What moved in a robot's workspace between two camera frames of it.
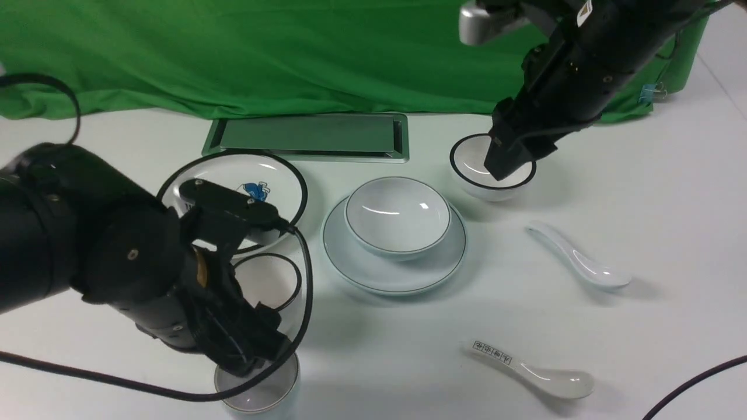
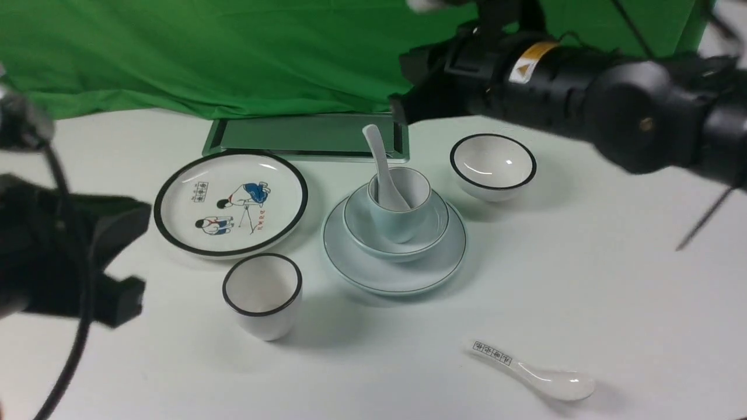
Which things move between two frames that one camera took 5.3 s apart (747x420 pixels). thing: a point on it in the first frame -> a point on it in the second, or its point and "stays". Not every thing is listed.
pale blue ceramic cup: x=272 y=393 -> x=412 y=188
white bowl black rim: x=467 y=158 stays
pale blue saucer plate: x=404 y=277 stays
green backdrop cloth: x=161 y=59 stays
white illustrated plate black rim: x=264 y=179 stays
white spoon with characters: x=562 y=384 stays
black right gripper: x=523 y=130 -> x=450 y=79
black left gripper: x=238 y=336 -> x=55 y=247
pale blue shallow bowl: x=396 y=218 stays
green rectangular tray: x=356 y=137 stays
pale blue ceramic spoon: x=589 y=268 -> x=387 y=198
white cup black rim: x=268 y=279 stays
